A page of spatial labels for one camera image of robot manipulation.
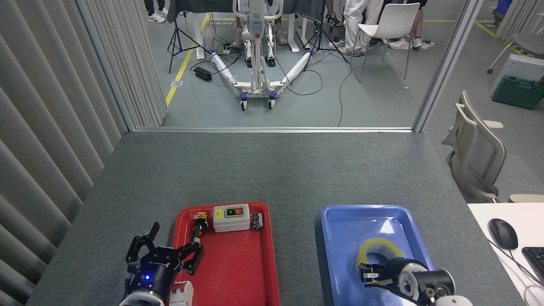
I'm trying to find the beige office chair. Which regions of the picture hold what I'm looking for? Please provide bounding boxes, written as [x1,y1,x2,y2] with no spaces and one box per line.
[441,91,507,204]

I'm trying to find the table with dark cloth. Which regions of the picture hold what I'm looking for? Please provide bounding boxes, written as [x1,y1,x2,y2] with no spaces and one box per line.
[167,0,328,59]

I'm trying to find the beige vertical blinds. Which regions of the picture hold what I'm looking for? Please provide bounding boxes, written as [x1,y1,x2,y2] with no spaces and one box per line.
[495,0,544,43]
[0,0,167,306]

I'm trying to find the grey switch box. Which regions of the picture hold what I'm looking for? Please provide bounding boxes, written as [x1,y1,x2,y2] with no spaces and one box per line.
[213,204,251,233]

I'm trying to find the person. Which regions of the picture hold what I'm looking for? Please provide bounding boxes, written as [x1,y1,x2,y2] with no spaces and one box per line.
[338,0,385,57]
[144,0,168,23]
[314,12,344,35]
[231,13,290,47]
[370,0,435,50]

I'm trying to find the red plastic tray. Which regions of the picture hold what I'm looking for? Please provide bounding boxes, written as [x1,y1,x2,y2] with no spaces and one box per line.
[170,201,280,306]

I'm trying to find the blue bin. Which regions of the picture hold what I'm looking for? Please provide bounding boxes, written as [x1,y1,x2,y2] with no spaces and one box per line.
[493,0,513,17]

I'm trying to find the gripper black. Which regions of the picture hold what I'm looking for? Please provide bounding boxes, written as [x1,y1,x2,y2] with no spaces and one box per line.
[359,257,409,294]
[125,222,204,295]

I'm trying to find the black floor cable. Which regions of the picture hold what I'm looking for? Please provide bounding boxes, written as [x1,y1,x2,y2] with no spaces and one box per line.
[272,51,324,96]
[337,63,354,127]

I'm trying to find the green plastic case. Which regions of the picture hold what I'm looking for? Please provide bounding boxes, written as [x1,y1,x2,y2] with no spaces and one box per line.
[492,76,544,110]

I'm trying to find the yellow tape roll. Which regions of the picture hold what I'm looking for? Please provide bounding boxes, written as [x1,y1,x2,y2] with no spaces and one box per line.
[355,238,403,275]

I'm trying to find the blue plastic tray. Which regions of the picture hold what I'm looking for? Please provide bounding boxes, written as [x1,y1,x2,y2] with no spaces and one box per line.
[320,205,436,306]

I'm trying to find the silver rail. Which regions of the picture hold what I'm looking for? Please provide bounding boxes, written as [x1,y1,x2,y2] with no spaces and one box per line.
[135,127,414,133]

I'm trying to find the orange push button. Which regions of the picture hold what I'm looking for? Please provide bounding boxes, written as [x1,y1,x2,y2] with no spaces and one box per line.
[193,212,209,242]

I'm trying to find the black mouse cable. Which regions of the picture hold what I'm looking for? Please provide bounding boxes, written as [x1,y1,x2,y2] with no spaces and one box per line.
[488,238,544,285]

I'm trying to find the white cable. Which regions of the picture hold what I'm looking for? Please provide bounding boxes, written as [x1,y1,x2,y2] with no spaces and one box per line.
[523,284,544,306]

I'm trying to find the white plastic chair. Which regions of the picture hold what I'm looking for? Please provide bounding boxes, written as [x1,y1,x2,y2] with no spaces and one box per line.
[350,3,420,84]

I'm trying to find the black tripod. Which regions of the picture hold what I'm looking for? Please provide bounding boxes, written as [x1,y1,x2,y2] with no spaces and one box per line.
[167,0,211,74]
[303,0,350,72]

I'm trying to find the white desk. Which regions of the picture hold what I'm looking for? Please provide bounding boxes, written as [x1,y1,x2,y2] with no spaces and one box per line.
[467,203,544,306]

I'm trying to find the white wheeled stand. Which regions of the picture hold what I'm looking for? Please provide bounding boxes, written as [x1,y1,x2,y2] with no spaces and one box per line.
[210,0,315,112]

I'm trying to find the black computer mouse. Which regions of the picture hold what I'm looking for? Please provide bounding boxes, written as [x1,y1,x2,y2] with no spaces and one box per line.
[488,218,519,250]

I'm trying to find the grey round stool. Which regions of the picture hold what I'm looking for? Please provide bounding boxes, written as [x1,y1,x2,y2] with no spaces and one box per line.
[487,33,544,74]

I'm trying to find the white terminal block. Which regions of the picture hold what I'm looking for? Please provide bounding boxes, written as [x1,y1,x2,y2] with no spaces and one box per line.
[169,280,194,306]

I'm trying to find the black keyboard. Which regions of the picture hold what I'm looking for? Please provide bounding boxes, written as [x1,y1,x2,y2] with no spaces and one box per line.
[521,247,544,285]

